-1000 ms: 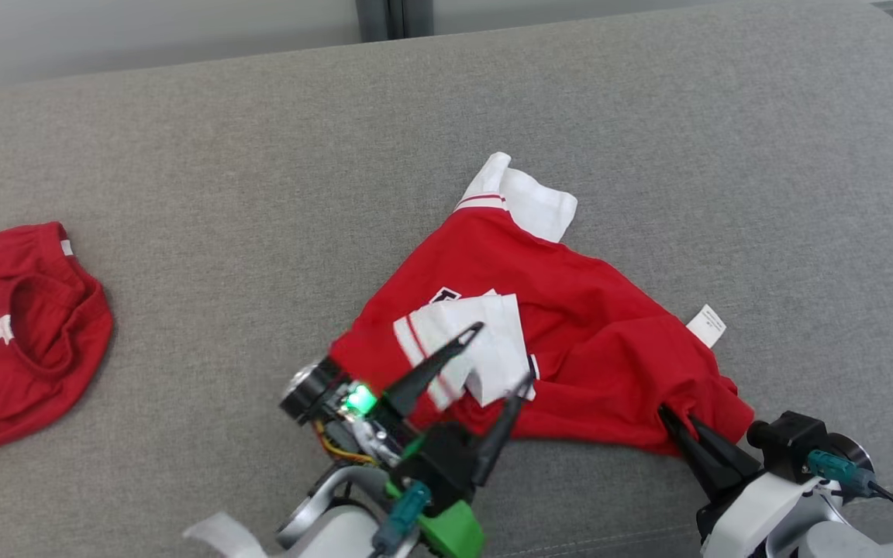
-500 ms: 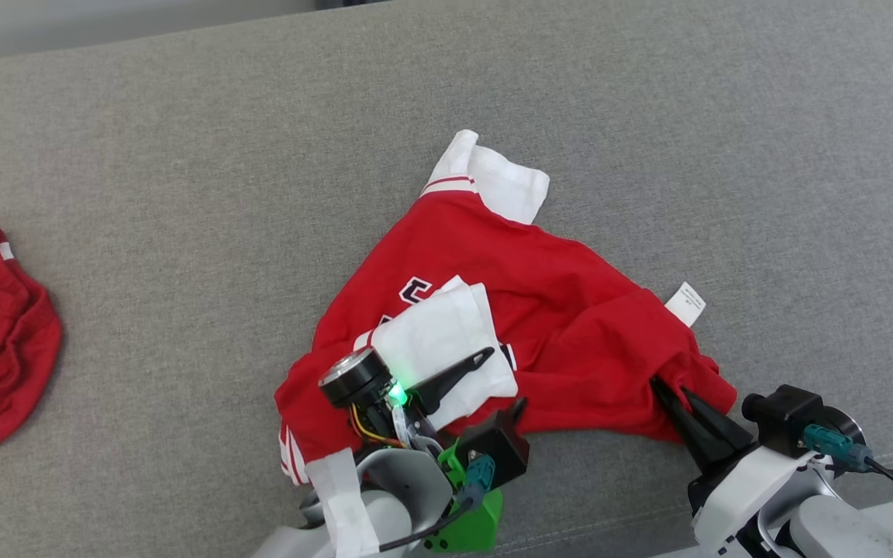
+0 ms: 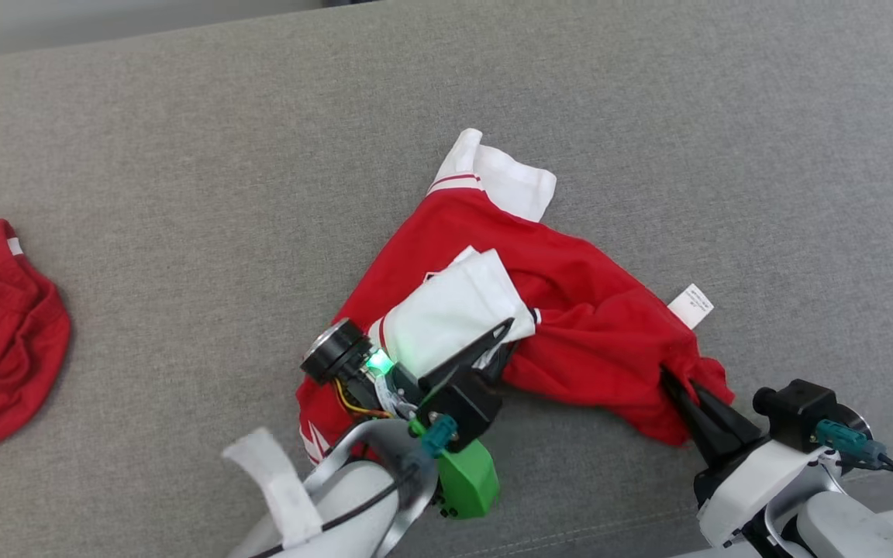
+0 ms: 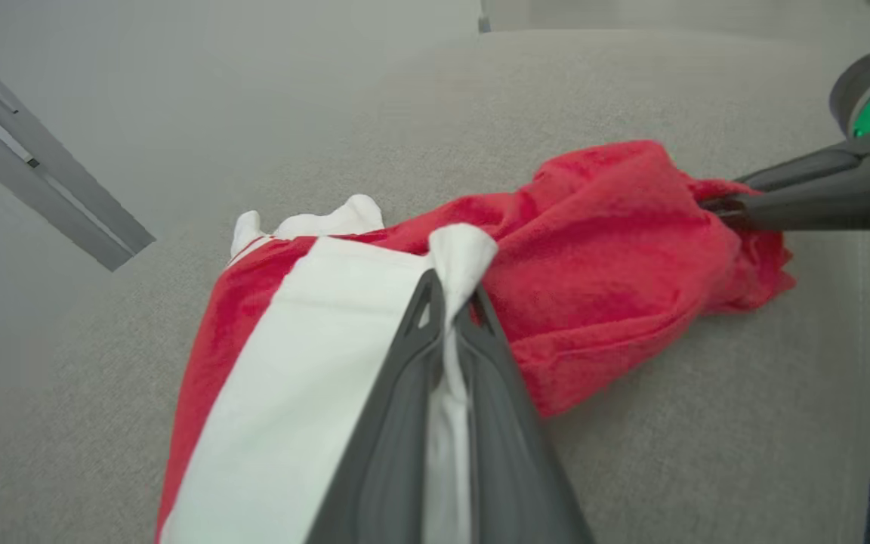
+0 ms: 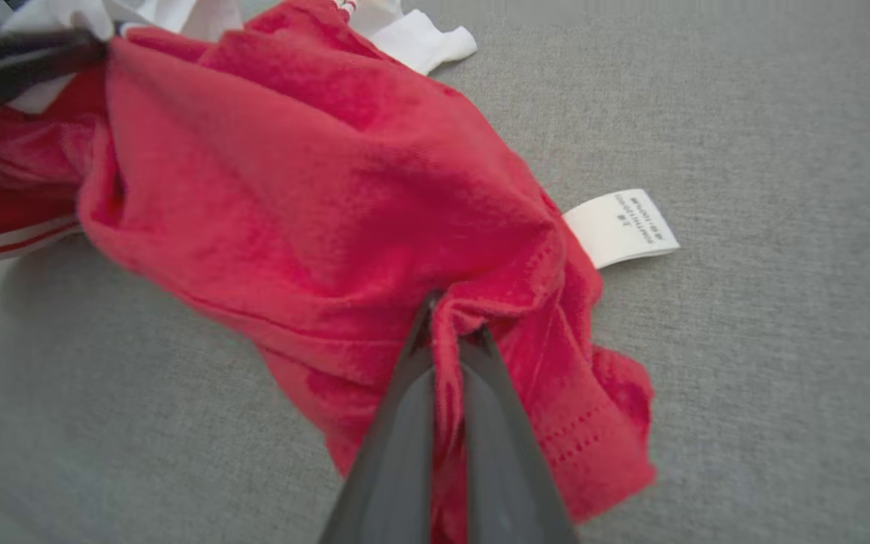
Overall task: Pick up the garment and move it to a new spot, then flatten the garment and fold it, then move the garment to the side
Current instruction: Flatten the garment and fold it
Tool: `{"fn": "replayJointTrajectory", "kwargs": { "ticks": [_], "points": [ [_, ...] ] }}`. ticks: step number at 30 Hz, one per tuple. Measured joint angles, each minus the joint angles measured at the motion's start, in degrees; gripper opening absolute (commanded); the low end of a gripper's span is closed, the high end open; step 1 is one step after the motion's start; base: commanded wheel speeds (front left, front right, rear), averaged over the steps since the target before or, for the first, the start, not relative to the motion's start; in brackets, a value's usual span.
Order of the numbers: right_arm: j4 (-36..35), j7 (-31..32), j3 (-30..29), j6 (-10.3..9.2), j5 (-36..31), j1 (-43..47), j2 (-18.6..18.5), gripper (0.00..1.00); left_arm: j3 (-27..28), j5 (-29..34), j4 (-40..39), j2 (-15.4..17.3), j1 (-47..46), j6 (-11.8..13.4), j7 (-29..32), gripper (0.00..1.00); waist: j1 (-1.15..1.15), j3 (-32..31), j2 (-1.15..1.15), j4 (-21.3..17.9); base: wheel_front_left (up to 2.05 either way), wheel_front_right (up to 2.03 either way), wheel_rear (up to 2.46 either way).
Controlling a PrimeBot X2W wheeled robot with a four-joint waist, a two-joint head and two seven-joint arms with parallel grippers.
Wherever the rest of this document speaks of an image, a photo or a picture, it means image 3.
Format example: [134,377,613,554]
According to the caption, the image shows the red shorts with white stripe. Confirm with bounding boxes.
[0,219,73,462]

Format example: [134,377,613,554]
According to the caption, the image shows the white velcro strap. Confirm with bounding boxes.
[222,426,325,547]

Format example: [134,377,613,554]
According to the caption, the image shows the red shirt with white sleeves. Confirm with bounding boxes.
[295,128,736,466]

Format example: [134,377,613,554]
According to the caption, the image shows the teal right camera connector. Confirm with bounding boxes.
[815,418,888,466]

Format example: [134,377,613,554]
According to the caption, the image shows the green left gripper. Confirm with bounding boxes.
[422,318,517,518]

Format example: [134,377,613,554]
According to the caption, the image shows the grey fabric sofa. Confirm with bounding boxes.
[0,0,893,558]

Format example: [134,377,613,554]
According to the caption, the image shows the teal left camera connector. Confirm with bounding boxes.
[419,415,459,458]

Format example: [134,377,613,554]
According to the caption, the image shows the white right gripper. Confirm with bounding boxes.
[660,370,819,547]

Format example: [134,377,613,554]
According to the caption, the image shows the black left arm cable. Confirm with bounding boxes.
[249,465,424,558]

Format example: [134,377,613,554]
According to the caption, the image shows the teal camera connector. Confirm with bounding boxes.
[815,418,888,466]
[419,415,459,458]

